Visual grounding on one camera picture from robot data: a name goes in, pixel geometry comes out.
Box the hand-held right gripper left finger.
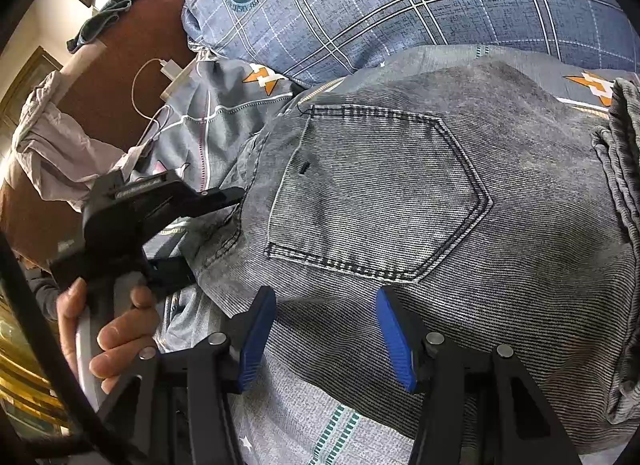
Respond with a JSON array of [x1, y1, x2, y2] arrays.
[[97, 287, 277, 465]]

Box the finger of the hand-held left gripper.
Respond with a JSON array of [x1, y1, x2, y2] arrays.
[[192, 186, 247, 216], [147, 256, 197, 296]]

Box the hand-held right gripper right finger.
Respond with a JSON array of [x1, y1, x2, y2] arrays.
[[375, 286, 568, 465]]

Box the grey denim pants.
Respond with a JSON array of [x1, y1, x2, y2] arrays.
[[192, 45, 640, 446]]

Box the person's left forearm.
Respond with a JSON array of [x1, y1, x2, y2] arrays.
[[20, 255, 63, 321]]

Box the person's left hand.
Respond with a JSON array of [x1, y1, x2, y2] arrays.
[[56, 277, 162, 396]]

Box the pale pink-grey garment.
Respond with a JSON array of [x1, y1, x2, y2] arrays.
[[10, 70, 138, 213]]

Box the grey star-print bed sheet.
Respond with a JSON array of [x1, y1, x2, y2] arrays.
[[120, 45, 640, 465]]

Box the beige power bank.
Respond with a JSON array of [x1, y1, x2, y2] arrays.
[[160, 65, 201, 100]]

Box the golden furniture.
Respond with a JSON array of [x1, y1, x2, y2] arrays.
[[0, 325, 68, 441]]

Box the brown headboard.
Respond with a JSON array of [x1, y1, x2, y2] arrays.
[[0, 0, 201, 266]]

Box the green cloth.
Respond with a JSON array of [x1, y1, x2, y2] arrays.
[[67, 0, 153, 53]]

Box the blue plaid pillow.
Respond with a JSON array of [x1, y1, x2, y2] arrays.
[[181, 0, 640, 88]]

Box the white charging cable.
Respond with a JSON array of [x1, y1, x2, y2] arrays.
[[131, 59, 171, 146]]

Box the golden frame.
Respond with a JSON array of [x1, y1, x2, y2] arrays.
[[0, 45, 63, 130]]

